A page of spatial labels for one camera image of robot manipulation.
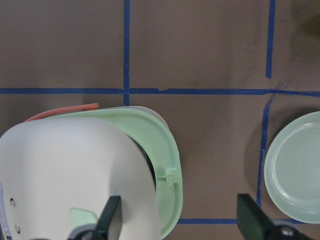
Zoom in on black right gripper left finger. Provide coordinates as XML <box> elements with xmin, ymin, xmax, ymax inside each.
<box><xmin>67</xmin><ymin>195</ymin><xmax>122</xmax><ymax>240</ymax></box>

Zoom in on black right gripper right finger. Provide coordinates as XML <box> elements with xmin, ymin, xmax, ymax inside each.
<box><xmin>236</xmin><ymin>193</ymin><xmax>310</xmax><ymax>240</ymax></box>

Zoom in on white rice cooker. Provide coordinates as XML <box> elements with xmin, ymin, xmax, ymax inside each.
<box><xmin>0</xmin><ymin>103</ymin><xmax>183</xmax><ymax>240</ymax></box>

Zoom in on near green plate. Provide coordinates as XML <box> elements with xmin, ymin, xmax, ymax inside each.
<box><xmin>264</xmin><ymin>111</ymin><xmax>320</xmax><ymax>224</ymax></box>

